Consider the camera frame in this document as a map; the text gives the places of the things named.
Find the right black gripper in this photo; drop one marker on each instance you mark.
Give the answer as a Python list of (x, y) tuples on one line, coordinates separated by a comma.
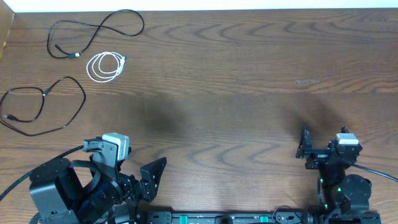
[(319, 156)]

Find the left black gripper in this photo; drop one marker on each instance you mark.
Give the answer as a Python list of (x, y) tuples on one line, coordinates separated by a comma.
[(131, 185)]

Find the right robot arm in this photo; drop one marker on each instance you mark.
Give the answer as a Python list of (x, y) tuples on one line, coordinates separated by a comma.
[(343, 198)]

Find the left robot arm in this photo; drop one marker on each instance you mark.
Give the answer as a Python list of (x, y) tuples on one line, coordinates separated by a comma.
[(94, 191)]

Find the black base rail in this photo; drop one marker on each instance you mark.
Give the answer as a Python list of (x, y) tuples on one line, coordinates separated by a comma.
[(280, 216)]

